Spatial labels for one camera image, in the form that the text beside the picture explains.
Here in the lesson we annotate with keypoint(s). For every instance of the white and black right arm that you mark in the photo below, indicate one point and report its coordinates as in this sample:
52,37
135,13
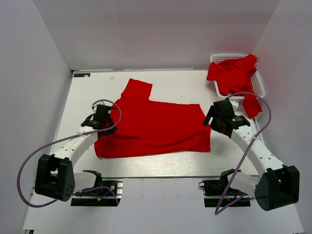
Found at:
277,185

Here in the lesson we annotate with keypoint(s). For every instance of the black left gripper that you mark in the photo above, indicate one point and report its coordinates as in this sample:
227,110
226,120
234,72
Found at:
109,132

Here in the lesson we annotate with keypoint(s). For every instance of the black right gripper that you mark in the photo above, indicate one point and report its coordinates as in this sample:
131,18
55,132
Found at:
208,118

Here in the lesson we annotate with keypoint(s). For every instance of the white plastic basket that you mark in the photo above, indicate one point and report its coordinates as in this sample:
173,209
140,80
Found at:
256,80

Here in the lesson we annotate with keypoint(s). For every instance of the red t shirt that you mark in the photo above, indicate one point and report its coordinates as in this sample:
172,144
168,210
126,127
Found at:
146,127

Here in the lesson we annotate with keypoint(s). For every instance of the red t shirts in basket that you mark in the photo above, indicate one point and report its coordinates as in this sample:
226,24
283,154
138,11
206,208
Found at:
234,76

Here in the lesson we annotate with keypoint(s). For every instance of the blue label sticker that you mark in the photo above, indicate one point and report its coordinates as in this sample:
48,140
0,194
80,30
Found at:
81,75

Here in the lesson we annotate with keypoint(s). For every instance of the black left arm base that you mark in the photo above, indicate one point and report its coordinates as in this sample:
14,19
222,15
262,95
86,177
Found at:
102,197

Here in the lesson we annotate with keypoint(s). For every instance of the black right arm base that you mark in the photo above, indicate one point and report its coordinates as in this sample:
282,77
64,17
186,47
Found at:
213,189

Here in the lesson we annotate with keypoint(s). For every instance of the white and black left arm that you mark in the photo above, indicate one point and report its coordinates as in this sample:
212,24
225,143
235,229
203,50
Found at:
55,176

